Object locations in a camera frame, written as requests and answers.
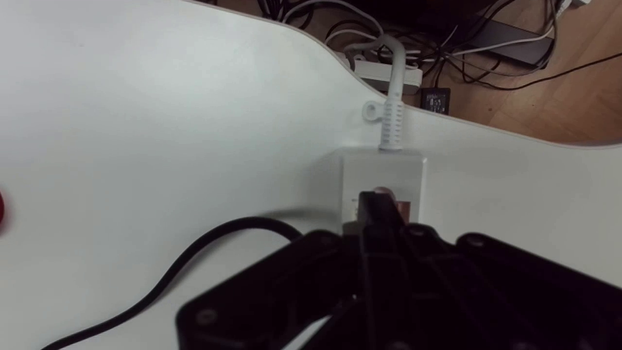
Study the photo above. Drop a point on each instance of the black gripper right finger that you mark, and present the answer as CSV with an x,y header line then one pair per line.
x,y
481,295

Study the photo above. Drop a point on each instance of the white floor power strip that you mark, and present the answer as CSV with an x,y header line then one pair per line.
x,y
378,75

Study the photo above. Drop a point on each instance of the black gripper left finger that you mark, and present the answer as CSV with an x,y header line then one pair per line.
x,y
275,301

